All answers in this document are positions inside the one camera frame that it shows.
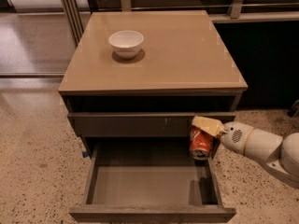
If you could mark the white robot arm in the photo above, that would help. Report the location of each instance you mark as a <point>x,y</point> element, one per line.
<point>277,155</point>

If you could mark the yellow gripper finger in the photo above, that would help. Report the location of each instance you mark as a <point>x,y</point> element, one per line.
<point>213,127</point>

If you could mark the grey-beige drawer cabinet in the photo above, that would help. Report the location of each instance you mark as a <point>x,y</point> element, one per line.
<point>183,67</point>

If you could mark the white ceramic bowl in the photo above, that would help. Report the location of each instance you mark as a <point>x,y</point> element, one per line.
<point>126,43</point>

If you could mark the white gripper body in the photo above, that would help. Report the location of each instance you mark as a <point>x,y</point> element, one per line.
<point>234,137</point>

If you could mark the closed top drawer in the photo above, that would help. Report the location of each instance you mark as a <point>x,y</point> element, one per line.
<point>112,125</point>

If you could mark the red coke can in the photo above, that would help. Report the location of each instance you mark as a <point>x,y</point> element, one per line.
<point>201,144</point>

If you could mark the dark object at right edge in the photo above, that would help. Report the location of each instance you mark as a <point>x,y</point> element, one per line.
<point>294,111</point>

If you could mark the open middle drawer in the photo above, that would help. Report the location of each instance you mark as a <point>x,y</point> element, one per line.
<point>150,182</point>

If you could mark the blue tape piece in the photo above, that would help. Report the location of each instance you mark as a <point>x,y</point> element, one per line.
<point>85,154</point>

